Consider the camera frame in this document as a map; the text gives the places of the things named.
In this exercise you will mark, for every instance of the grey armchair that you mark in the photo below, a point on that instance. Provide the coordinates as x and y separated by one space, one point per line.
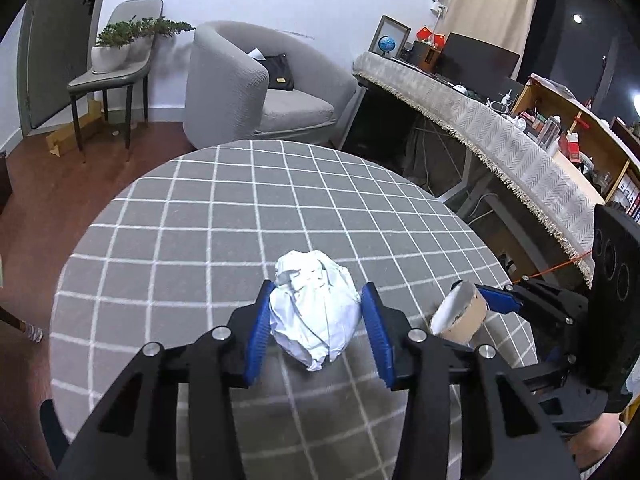
225 85

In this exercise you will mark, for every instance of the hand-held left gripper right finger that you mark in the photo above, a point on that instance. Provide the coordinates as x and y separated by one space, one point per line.
380 340

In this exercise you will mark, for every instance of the brown wooden box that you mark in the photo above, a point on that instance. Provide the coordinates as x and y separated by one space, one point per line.
425 57

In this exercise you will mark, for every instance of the picture frame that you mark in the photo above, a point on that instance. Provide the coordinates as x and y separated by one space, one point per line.
395 27

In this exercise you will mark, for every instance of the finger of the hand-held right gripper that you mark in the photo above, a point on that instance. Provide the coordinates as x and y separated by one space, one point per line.
570 392
500 300

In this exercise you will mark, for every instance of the potted plant in white pot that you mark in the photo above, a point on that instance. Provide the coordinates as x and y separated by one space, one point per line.
110 57
160 25

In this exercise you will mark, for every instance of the round ceiling light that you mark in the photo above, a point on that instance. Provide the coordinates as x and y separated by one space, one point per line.
577 18

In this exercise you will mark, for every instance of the white paper ball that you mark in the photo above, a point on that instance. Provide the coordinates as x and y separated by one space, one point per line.
315 310

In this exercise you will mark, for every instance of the dark grey door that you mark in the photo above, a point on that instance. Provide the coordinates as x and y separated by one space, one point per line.
55 60

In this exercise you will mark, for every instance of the black handbag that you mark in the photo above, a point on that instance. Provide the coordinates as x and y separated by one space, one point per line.
279 72

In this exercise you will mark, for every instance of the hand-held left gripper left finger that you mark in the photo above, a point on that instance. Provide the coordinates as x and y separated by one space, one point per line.
257 340

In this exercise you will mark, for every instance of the black monitor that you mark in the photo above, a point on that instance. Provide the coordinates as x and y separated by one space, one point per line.
475 57

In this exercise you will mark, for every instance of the small red flags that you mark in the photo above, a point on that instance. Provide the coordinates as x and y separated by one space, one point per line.
430 37

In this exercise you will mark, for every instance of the beige fringed desk cloth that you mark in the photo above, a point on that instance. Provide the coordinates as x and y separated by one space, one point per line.
500 135

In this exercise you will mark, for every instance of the grey dining chair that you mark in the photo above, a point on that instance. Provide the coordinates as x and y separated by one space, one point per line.
110 77

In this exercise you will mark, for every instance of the grey checked tablecloth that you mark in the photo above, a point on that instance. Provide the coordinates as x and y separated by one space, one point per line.
200 220

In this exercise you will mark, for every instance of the small blue globe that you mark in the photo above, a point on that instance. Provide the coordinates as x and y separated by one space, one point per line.
387 45

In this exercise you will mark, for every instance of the beige curtain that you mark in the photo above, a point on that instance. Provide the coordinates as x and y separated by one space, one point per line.
490 0

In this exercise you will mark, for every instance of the flat cardboard box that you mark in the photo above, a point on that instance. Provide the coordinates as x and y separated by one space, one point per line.
70 135

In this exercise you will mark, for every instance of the white paper sheet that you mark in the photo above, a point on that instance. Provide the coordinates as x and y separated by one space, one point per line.
256 53

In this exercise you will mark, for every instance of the brown open storage box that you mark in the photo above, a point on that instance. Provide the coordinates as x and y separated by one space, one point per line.
605 150

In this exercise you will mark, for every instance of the dark wooden table leg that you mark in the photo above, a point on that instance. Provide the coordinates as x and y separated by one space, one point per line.
15 322

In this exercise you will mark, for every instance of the brown cardboard tape roll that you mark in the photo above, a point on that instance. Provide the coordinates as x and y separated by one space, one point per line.
465 320

